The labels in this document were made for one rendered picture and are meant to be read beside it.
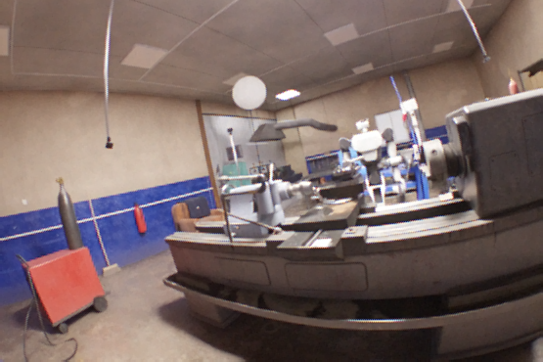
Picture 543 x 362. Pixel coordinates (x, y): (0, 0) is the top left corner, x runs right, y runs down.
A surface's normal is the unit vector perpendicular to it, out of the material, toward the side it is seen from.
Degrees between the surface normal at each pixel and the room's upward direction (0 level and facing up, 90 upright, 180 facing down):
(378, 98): 90
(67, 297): 90
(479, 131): 90
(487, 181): 90
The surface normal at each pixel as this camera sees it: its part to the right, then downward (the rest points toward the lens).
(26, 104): 0.83, -0.20
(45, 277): 0.96, -0.22
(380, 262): -0.51, 0.09
